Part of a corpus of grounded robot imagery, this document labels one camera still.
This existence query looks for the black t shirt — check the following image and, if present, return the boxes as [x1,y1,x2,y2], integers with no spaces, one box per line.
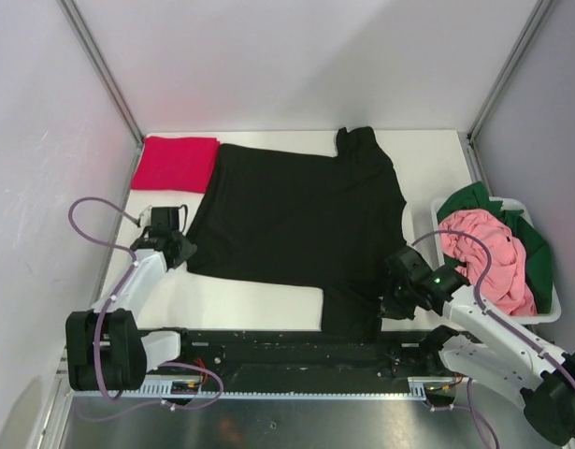
[187,127,406,341]

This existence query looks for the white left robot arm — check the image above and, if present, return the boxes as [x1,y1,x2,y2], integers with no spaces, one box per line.
[65,205,196,400]

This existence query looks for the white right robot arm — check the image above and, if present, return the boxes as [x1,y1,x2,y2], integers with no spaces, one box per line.
[383,247,575,446]

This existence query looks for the folded magenta t shirt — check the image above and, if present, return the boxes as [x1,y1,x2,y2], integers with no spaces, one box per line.
[130,136,220,194]

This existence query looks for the pink t shirt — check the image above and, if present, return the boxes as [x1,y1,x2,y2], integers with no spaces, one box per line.
[438,209,537,316]

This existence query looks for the green t shirt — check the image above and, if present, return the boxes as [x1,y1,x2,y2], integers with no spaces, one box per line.
[439,181,554,315]

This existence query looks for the white plastic laundry bin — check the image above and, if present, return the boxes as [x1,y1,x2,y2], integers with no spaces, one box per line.
[429,196,563,325]

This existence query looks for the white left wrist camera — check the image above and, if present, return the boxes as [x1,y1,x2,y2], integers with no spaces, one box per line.
[135,205,152,228]

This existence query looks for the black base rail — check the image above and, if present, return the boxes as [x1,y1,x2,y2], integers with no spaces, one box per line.
[157,326,463,393]

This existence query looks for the grey slotted cable duct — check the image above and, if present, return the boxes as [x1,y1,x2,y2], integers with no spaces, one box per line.
[123,377,454,403]

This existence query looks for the right aluminium frame post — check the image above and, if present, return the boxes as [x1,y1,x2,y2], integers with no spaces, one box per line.
[468,0,555,141]

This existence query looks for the aluminium frame post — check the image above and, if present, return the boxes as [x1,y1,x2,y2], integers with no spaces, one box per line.
[55,0,146,146]
[468,0,555,141]

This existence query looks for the left aluminium frame post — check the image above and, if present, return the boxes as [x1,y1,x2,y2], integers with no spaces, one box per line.
[55,0,146,146]

